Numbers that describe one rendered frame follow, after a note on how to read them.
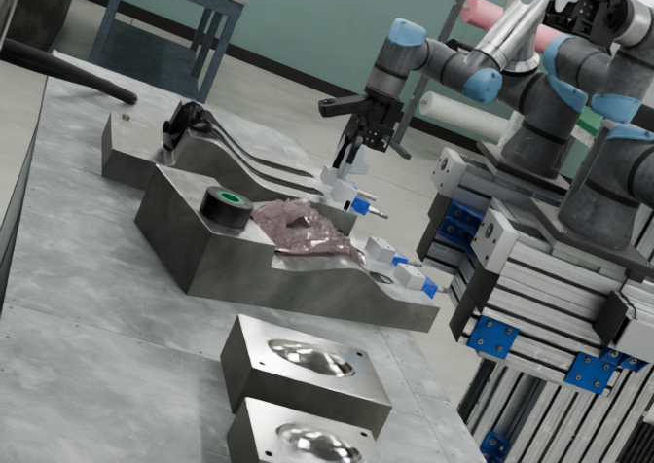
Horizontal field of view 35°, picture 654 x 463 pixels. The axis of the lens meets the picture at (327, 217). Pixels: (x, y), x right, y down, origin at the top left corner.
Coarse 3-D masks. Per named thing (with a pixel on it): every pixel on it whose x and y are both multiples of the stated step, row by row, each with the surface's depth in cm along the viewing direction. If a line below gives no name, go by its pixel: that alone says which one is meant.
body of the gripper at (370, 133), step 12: (372, 96) 218; (384, 96) 214; (384, 108) 217; (396, 108) 217; (348, 120) 221; (360, 120) 215; (372, 120) 217; (384, 120) 218; (396, 120) 218; (348, 132) 219; (372, 132) 217; (384, 132) 217; (372, 144) 218
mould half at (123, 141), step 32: (128, 128) 208; (160, 128) 217; (192, 128) 199; (224, 128) 217; (128, 160) 193; (160, 160) 197; (192, 160) 196; (224, 160) 197; (288, 160) 226; (256, 192) 201; (288, 192) 204; (352, 224) 207
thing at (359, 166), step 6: (348, 150) 217; (360, 150) 218; (360, 156) 218; (342, 162) 218; (354, 162) 218; (360, 162) 218; (342, 168) 217; (348, 168) 217; (354, 168) 218; (360, 168) 218; (366, 168) 219; (342, 174) 218
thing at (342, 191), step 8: (336, 184) 212; (344, 184) 209; (336, 192) 211; (344, 192) 209; (352, 192) 210; (336, 200) 209; (344, 200) 210; (352, 200) 210; (360, 200) 211; (360, 208) 212; (368, 208) 212; (384, 216) 215
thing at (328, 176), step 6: (324, 168) 222; (330, 168) 221; (336, 168) 224; (324, 174) 221; (330, 174) 219; (336, 174) 219; (324, 180) 220; (330, 180) 219; (336, 180) 220; (348, 180) 225; (354, 186) 222; (360, 192) 224; (372, 198) 225
